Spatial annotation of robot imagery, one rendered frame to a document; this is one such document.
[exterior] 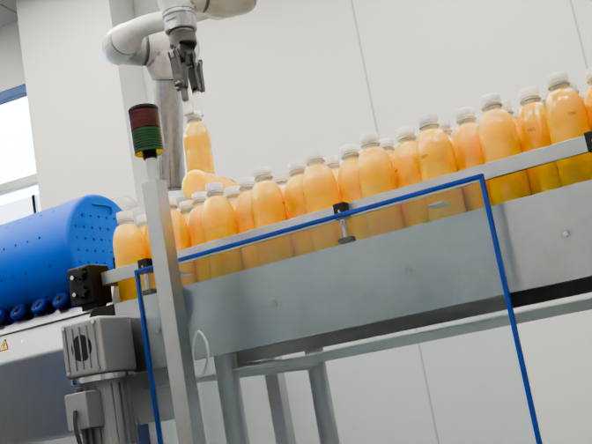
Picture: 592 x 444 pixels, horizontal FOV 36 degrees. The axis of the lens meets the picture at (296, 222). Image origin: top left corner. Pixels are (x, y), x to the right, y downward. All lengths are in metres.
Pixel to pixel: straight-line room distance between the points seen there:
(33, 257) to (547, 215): 1.32
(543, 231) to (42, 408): 1.37
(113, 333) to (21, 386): 0.53
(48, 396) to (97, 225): 0.45
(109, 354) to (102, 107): 3.71
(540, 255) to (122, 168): 4.01
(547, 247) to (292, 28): 3.97
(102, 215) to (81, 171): 3.13
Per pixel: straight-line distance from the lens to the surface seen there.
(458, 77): 5.11
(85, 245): 2.39
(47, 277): 2.41
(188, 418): 1.82
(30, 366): 2.44
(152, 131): 1.91
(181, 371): 1.83
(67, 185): 5.64
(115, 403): 1.99
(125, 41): 2.97
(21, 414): 2.52
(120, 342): 2.02
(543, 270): 1.67
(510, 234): 1.69
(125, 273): 2.14
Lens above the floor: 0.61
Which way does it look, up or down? 11 degrees up
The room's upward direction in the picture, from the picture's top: 10 degrees counter-clockwise
